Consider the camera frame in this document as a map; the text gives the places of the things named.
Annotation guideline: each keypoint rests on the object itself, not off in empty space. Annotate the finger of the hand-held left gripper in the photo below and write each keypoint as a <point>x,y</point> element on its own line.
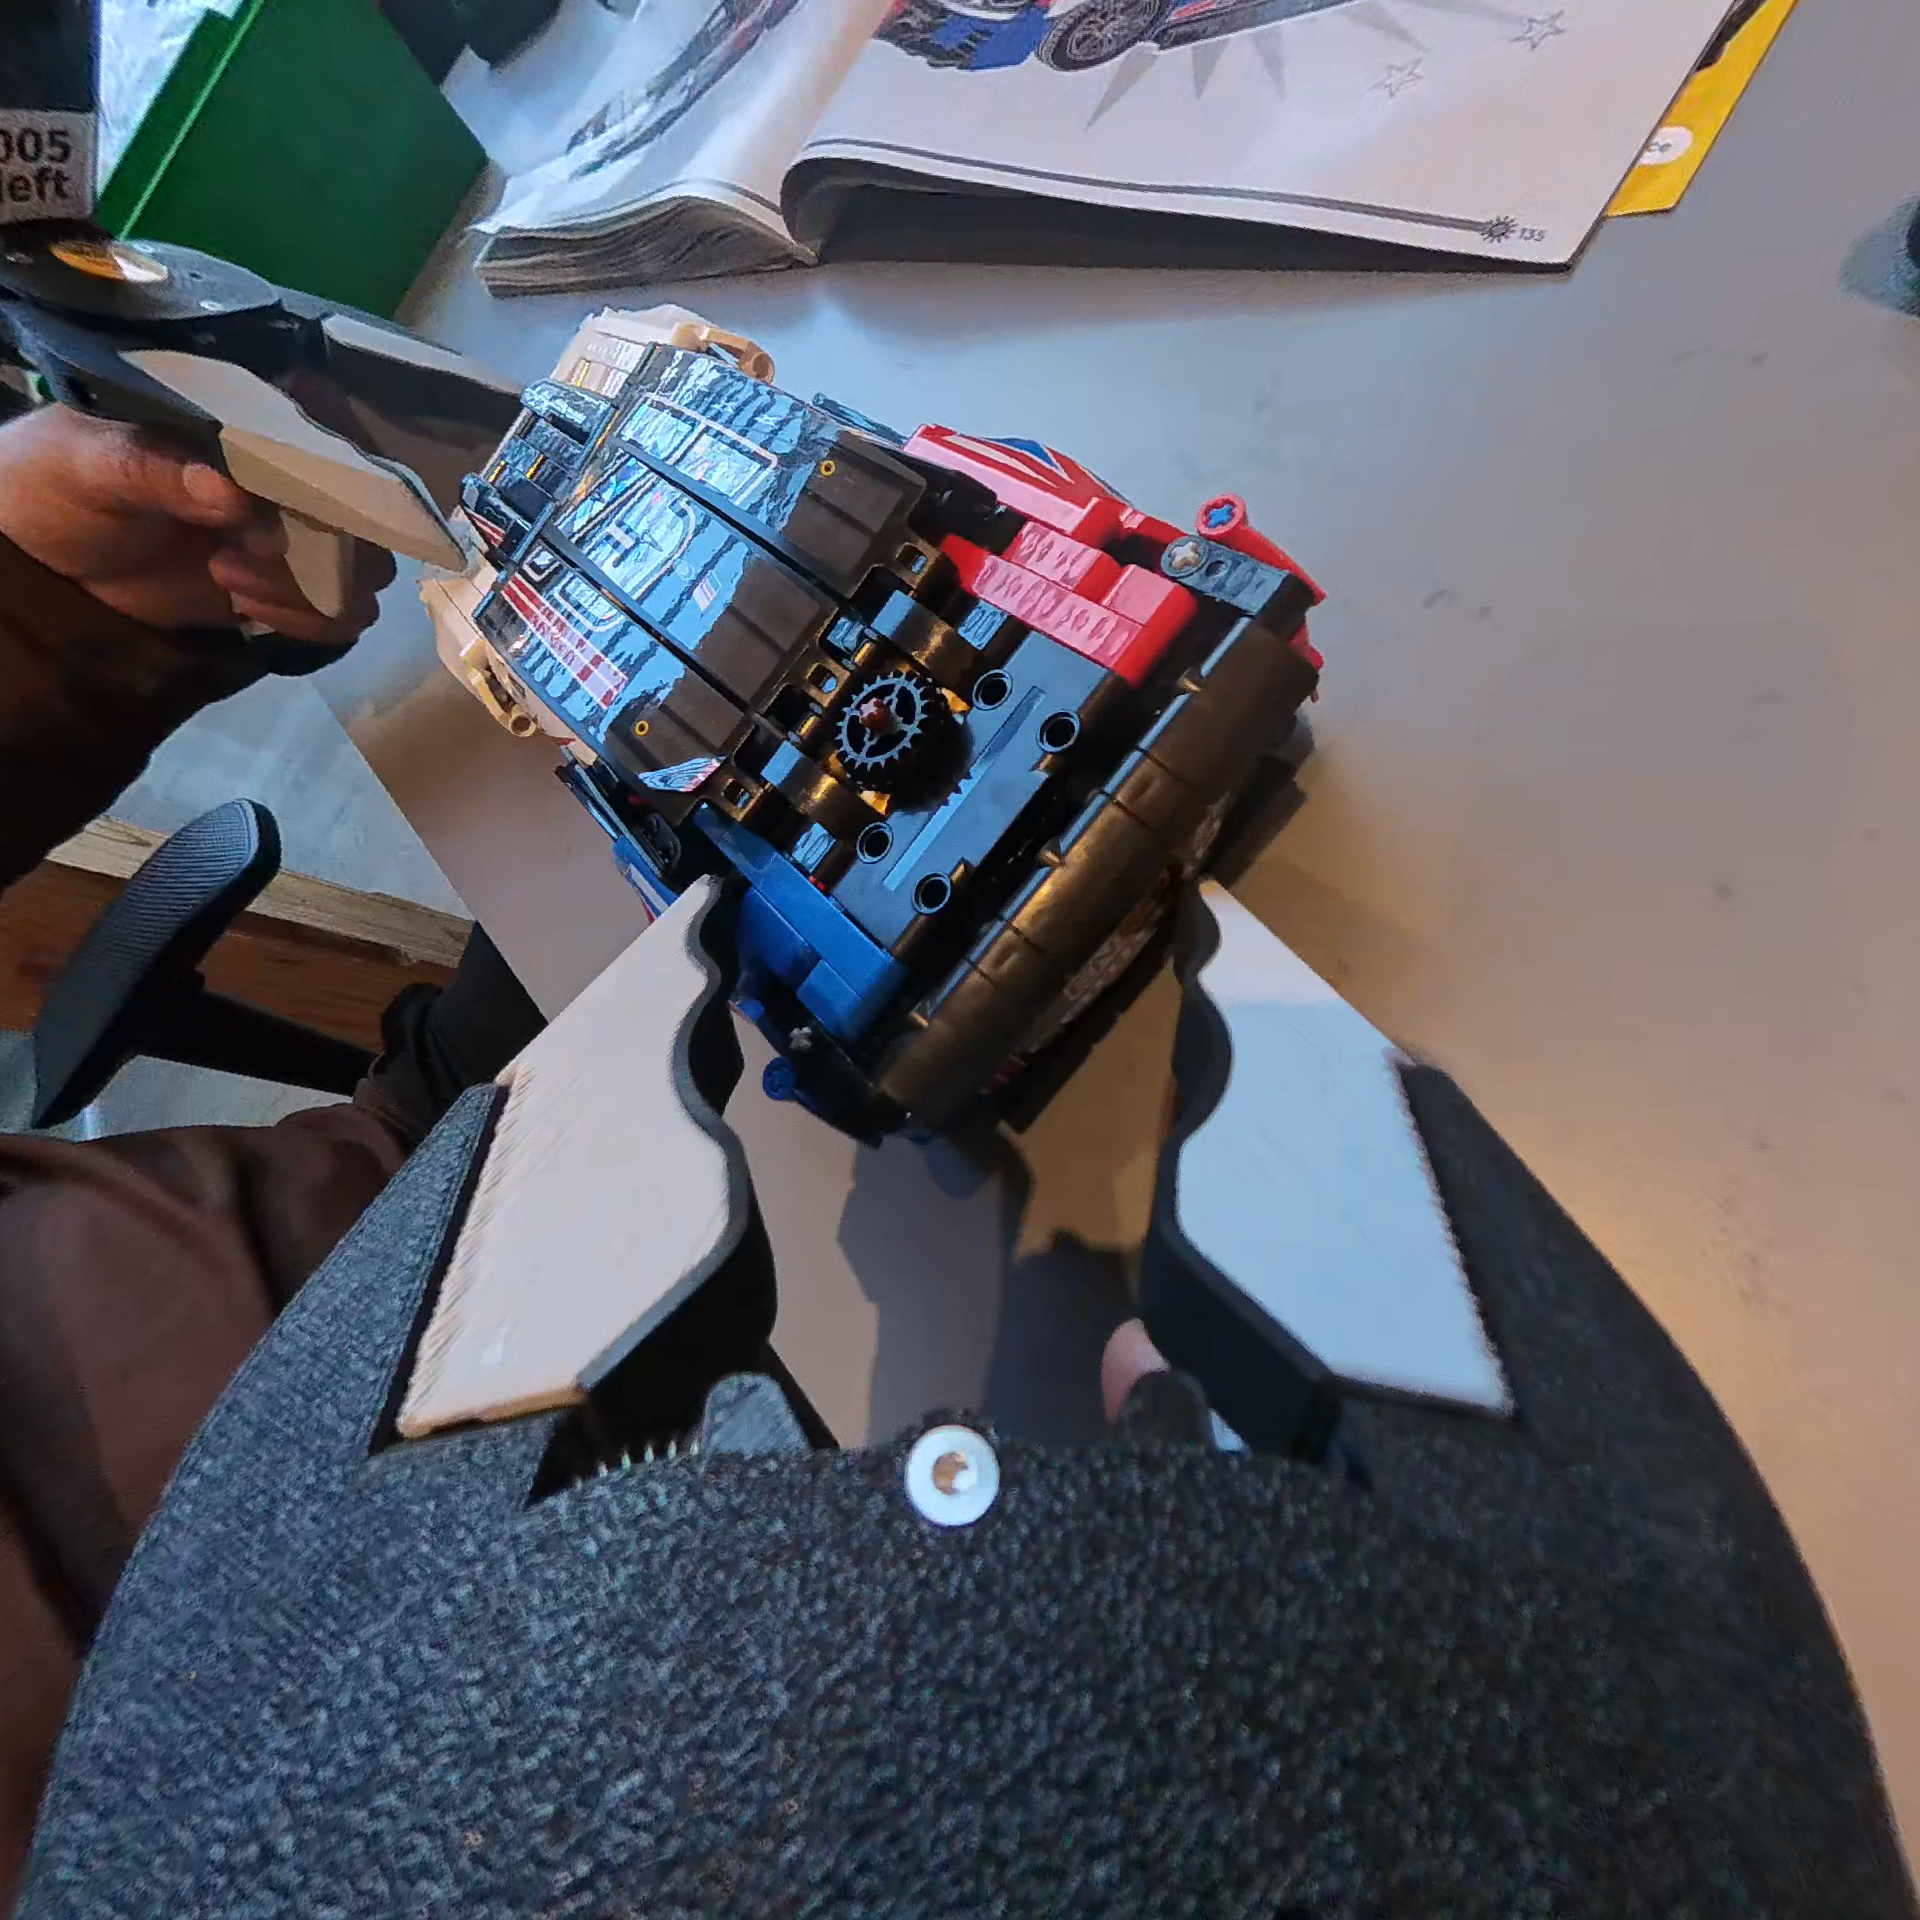
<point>316,465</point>
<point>421,376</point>

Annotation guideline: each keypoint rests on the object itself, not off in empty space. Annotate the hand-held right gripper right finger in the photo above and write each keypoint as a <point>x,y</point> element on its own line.
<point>1319,1201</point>

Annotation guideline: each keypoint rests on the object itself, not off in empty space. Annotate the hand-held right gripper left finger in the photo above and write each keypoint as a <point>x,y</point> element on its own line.
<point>599,1201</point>

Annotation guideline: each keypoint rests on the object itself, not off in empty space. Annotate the green plastic bin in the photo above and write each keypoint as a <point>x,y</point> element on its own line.
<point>316,150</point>

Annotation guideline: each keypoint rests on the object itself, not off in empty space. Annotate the toy brick race car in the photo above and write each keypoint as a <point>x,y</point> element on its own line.
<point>900,676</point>

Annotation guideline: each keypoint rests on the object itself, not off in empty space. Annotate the grey desk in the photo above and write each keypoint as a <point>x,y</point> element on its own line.
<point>1575,600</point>

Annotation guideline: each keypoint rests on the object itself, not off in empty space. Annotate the person's left hand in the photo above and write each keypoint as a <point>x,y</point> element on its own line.
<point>104,511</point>

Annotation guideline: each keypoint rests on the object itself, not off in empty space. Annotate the person's right hand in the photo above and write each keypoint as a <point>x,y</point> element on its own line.
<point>1132,1373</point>

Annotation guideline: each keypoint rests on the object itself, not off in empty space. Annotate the wooden beam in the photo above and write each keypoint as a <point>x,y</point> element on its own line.
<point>345,930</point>

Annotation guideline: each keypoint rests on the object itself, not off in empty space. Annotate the black chair armrest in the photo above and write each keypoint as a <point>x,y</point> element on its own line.
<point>150,930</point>

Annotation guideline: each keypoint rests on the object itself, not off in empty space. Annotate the race car instruction booklet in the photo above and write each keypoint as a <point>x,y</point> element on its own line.
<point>1199,136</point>

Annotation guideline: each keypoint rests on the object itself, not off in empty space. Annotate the black rounded device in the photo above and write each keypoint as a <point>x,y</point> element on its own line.
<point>1891,255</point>

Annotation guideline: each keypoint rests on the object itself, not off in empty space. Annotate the yellow leaflet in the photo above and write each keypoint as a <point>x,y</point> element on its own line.
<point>1694,120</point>

